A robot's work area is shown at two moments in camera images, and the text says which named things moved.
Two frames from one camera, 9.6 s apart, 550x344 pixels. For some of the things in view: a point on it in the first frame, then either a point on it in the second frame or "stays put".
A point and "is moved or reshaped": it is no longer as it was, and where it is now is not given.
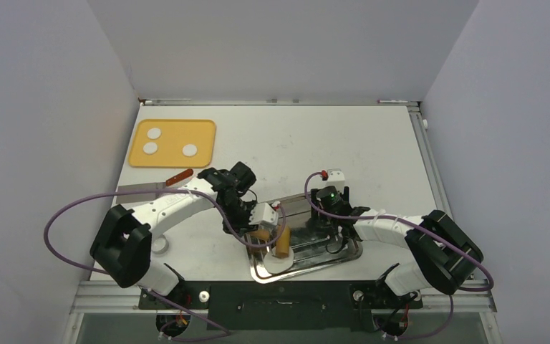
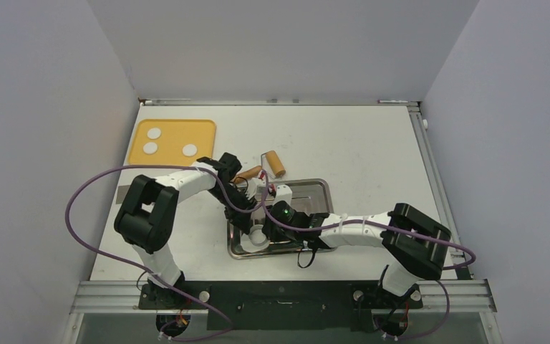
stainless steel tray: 293,245 is moved or reshaped
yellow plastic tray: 175,135 stays put
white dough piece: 275,264 -> 247,244
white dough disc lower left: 150,147 stays put
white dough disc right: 190,150 stays put
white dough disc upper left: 154,133 stays put
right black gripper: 325,218 -> 272,234
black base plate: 283,305 stays put
